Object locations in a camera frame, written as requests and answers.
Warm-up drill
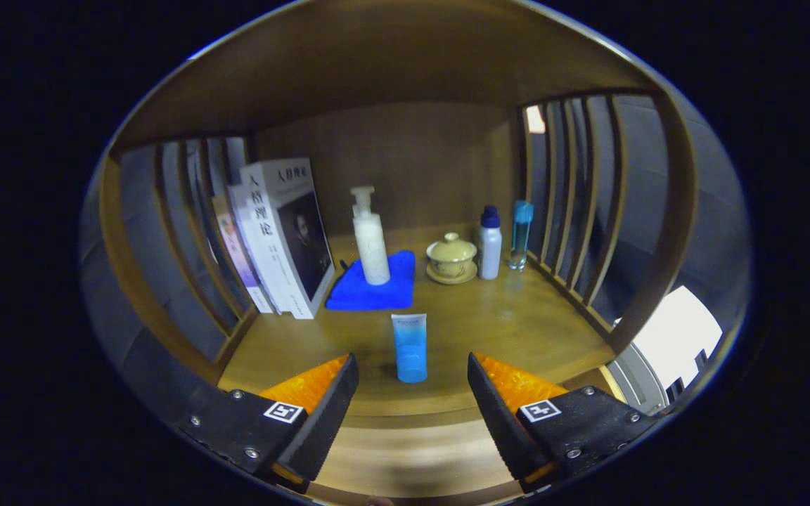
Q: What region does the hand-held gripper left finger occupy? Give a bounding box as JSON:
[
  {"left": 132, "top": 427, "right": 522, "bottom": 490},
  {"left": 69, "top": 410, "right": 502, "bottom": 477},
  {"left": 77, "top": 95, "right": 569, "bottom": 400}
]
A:
[{"left": 173, "top": 353, "right": 360, "bottom": 493}]

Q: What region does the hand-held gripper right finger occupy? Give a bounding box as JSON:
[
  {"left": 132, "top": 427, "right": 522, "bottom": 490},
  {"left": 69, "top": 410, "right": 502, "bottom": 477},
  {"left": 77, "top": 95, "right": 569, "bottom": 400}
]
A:
[{"left": 467, "top": 351, "right": 659, "bottom": 494}]

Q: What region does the wooden drawer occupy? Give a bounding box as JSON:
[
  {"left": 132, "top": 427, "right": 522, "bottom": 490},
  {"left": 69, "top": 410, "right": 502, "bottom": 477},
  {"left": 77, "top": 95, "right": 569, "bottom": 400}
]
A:
[{"left": 303, "top": 365, "right": 627, "bottom": 506}]

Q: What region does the blue and white tube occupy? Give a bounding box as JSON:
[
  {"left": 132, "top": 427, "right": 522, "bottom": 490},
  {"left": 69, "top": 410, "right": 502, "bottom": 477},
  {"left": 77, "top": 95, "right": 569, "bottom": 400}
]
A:
[{"left": 391, "top": 313, "right": 429, "bottom": 384}]

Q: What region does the wooden countertop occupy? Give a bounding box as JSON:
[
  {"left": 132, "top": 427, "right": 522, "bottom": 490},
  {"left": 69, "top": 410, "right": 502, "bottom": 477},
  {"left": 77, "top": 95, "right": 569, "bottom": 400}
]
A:
[{"left": 219, "top": 223, "right": 617, "bottom": 419}]

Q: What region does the wooden cabinet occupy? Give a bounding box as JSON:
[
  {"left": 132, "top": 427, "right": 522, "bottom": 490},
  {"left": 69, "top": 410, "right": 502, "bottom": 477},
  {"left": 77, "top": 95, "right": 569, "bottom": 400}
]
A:
[{"left": 96, "top": 0, "right": 701, "bottom": 422}]

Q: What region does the blue folded cloth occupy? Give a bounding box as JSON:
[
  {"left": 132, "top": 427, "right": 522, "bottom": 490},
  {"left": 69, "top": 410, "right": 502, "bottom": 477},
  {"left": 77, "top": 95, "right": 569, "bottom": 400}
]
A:
[{"left": 325, "top": 249, "right": 417, "bottom": 312}]

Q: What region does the beige saucer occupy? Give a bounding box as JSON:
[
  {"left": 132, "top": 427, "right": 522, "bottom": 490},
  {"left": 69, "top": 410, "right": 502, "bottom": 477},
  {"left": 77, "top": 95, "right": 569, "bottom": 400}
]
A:
[{"left": 425, "top": 261, "right": 479, "bottom": 285}]

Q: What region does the beige lidded tea cup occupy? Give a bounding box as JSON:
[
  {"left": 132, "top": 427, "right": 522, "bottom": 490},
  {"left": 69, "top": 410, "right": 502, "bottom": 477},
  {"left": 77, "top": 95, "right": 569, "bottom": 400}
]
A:
[{"left": 426, "top": 232, "right": 478, "bottom": 278}]

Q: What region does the white bottle with dark cap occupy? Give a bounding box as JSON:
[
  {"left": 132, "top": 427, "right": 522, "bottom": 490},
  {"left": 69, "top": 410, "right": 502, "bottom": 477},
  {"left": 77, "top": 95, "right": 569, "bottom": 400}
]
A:
[{"left": 479, "top": 205, "right": 503, "bottom": 281}]

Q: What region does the white pump bottle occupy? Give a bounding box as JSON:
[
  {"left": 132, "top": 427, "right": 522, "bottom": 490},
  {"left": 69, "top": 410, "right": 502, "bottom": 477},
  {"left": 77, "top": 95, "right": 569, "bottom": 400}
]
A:
[{"left": 350, "top": 186, "right": 392, "bottom": 287}]

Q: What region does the clear blue bottle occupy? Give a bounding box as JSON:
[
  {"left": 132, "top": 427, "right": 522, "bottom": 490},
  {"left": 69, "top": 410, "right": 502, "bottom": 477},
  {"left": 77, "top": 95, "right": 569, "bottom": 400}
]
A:
[{"left": 508, "top": 200, "right": 535, "bottom": 272}]

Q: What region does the thick white book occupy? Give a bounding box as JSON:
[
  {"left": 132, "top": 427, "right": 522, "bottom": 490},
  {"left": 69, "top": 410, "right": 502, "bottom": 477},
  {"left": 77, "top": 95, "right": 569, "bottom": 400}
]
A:
[{"left": 240, "top": 157, "right": 336, "bottom": 320}]

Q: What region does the purple book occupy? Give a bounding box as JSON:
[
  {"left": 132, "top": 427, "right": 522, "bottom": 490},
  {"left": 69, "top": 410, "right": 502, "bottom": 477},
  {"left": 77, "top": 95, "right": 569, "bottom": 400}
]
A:
[{"left": 212, "top": 195, "right": 272, "bottom": 315}]

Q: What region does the thin white book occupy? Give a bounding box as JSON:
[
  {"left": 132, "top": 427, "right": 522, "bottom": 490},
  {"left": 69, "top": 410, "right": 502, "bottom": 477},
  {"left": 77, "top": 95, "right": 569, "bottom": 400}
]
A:
[{"left": 228, "top": 184, "right": 286, "bottom": 315}]

